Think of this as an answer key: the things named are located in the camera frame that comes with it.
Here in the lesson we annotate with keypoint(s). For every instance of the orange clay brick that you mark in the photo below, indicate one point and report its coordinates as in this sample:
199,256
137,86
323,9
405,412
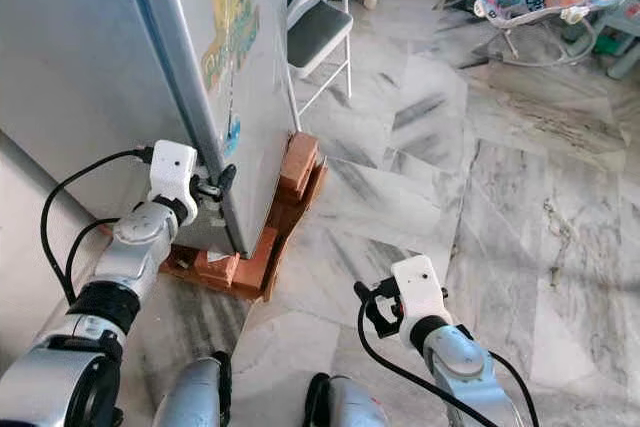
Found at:
301,162
232,272

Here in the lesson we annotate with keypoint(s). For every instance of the colourful cartoon door sticker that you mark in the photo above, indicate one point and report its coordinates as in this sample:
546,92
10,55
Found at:
232,27

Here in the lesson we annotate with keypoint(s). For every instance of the white metal chair grey seat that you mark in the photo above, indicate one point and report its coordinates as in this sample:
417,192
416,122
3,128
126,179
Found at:
315,32

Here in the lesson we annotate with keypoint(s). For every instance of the silver right robot leg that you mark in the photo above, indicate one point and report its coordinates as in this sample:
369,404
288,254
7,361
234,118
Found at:
355,407

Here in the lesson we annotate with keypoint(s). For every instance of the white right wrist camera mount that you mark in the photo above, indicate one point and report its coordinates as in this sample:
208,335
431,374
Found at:
420,292

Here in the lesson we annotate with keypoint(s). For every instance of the silver robot leg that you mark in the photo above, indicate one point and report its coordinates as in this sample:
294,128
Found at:
190,397
355,407

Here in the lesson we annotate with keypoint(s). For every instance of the grey fridge body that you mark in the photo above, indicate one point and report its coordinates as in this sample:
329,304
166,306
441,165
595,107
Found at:
80,57

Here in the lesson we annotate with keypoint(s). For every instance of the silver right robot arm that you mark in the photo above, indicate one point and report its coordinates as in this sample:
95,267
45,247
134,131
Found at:
465,362

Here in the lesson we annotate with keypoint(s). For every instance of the silver left robot leg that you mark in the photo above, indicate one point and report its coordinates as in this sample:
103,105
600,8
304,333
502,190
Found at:
190,397

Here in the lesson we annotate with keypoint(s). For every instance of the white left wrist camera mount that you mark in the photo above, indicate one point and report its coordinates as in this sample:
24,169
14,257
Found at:
172,173

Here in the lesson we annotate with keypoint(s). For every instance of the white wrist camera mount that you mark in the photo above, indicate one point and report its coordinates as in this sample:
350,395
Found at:
420,292
172,173

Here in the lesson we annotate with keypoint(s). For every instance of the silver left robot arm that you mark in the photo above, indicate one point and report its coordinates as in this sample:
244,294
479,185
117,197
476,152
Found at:
130,257

